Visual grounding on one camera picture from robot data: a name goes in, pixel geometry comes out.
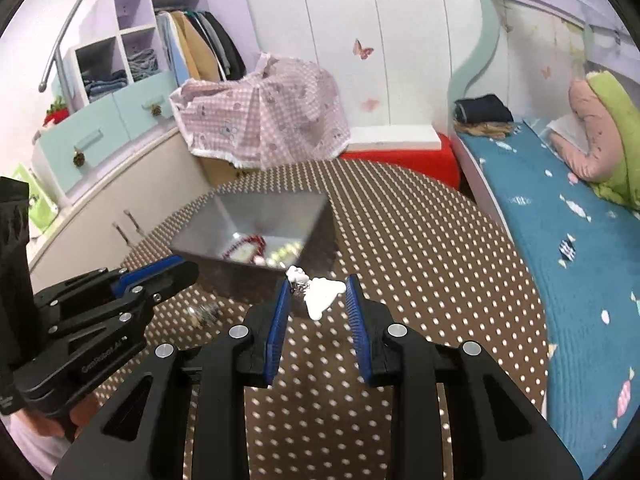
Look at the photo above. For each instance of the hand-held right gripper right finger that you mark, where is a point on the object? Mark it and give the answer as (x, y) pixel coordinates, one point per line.
(359, 340)

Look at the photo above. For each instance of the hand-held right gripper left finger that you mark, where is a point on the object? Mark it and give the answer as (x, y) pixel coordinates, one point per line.
(277, 340)

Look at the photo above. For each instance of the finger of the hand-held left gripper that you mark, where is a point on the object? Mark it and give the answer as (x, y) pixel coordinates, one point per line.
(145, 271)
(165, 285)

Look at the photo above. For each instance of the small silver pink charm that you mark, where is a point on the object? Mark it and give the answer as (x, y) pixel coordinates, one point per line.
(202, 316)

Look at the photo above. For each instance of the white pink charm pendant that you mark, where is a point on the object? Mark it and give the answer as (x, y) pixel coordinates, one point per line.
(320, 297)

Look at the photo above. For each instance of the grey metal box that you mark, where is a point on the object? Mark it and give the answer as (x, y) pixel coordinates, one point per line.
(270, 215)

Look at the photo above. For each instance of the person's left forearm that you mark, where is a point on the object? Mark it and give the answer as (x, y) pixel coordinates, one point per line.
(35, 447)

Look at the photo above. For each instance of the person's left hand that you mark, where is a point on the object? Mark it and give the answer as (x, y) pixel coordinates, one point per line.
(84, 417)

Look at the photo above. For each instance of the cream cabinet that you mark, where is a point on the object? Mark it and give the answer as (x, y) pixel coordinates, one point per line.
(100, 220)

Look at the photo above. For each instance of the brown polka dot tablecloth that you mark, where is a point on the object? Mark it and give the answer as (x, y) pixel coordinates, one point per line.
(425, 260)

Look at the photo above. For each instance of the green white box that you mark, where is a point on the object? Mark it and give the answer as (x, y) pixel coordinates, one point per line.
(42, 210)

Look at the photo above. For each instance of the cardboard box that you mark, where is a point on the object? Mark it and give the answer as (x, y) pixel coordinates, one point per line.
(215, 172)

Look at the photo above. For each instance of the teal drawer unit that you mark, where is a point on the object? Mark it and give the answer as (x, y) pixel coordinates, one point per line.
(130, 105)

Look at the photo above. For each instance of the red potted plant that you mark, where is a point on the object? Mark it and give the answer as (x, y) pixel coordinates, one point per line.
(56, 114)

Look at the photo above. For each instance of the folded dark jeans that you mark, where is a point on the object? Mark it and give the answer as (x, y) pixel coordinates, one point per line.
(105, 85)

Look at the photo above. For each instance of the pink checked cloth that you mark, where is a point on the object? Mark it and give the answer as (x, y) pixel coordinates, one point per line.
(265, 110)

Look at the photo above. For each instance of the white board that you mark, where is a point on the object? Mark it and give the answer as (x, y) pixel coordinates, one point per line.
(390, 136)

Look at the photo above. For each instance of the folded light jeans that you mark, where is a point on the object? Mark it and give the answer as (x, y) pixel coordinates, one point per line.
(141, 62)

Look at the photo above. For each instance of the silver curved handrail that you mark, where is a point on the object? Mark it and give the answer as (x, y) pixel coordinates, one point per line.
(45, 80)

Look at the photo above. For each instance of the light blue hanging shirt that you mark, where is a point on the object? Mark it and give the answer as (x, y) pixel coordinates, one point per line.
(167, 50)

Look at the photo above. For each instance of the tan hanging garment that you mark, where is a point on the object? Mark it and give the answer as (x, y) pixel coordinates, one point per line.
(192, 50)

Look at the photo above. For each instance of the blue candy print mattress sheet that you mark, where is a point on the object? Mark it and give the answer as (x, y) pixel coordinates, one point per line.
(575, 270)

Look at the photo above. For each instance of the faint pink butterfly sticker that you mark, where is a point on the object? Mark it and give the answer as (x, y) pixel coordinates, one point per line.
(370, 105)

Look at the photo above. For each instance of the black hanging jacket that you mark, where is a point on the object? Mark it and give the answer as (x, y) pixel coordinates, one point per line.
(225, 45)

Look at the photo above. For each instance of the folded tan clothes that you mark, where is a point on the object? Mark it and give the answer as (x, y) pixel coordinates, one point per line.
(487, 129)

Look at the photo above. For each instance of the folded dark clothes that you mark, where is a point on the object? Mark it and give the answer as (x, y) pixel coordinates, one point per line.
(482, 107)

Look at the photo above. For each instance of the lilac white shelf unit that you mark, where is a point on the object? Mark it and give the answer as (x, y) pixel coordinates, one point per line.
(132, 5)

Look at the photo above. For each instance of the white pillow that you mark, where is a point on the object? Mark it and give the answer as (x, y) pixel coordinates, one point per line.
(567, 127)

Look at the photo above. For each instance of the white wardrobe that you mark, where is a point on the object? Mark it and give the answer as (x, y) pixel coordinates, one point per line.
(325, 10)

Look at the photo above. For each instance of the teal white bunk bed frame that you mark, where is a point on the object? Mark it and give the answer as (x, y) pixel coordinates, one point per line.
(487, 35)

